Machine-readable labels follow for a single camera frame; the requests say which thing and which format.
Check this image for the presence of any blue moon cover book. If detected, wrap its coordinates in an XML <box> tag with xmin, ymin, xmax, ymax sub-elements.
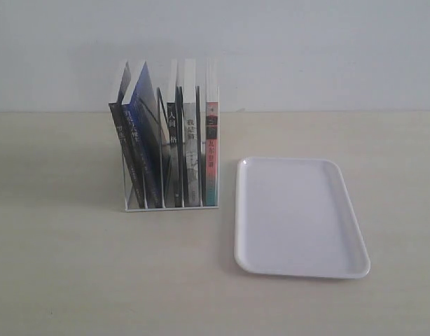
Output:
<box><xmin>122</xmin><ymin>59</ymin><xmax>162</xmax><ymax>209</ymax></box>

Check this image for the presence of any black spine book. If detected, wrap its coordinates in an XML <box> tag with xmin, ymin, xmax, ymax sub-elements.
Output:
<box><xmin>166</xmin><ymin>59</ymin><xmax>182</xmax><ymax>207</ymax></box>

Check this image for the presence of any grey white spine book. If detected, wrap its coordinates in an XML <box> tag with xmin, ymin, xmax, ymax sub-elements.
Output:
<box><xmin>183</xmin><ymin>59</ymin><xmax>200</xmax><ymax>207</ymax></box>

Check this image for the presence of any clear acrylic book rack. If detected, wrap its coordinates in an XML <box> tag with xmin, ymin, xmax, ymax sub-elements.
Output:
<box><xmin>121</xmin><ymin>61</ymin><xmax>219</xmax><ymax>212</ymax></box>

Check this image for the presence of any pink teal spine book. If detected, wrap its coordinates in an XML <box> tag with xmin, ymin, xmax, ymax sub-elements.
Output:
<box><xmin>205</xmin><ymin>59</ymin><xmax>219</xmax><ymax>207</ymax></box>

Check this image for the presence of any dark brown spine book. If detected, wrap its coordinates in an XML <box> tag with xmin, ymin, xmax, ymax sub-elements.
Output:
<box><xmin>109</xmin><ymin>60</ymin><xmax>145</xmax><ymax>209</ymax></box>

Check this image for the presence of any white plastic tray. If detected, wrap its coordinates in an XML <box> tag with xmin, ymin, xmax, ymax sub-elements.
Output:
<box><xmin>234</xmin><ymin>157</ymin><xmax>370</xmax><ymax>279</ymax></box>

